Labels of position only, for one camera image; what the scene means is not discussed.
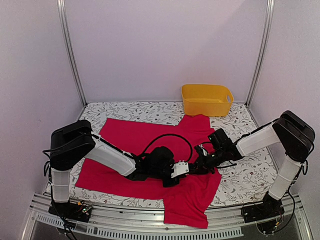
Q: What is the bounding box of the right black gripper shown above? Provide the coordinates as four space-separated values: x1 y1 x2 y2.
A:
191 148 226 175

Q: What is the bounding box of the red t-shirt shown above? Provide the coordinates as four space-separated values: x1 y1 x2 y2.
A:
75 115 222 229

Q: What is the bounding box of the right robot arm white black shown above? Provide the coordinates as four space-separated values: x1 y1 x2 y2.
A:
189 110 316 218

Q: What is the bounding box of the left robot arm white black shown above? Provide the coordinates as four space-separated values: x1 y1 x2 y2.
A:
43 120 190 217

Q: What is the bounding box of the floral patterned table mat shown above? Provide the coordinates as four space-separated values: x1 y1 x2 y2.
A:
44 100 280 209

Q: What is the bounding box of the yellow plastic basket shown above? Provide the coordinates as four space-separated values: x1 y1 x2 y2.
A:
181 84 234 117

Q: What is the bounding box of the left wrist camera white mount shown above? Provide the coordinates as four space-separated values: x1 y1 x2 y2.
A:
171 161 189 179

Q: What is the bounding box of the aluminium front rail frame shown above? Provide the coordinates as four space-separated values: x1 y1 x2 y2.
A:
22 192 313 240

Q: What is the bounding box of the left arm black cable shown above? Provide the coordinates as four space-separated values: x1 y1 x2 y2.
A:
142 133 193 166

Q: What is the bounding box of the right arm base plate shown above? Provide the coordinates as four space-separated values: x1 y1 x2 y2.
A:
241 196 285 223

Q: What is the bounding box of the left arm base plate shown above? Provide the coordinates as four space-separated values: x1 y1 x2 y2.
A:
48 201 93 223

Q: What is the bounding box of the right aluminium frame post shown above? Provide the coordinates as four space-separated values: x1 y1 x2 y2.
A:
245 0 275 108

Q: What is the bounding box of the aluminium frame post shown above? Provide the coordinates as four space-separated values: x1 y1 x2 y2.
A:
245 0 275 108
56 0 88 107

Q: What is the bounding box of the left aluminium frame post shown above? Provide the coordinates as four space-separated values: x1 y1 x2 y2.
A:
56 0 88 107

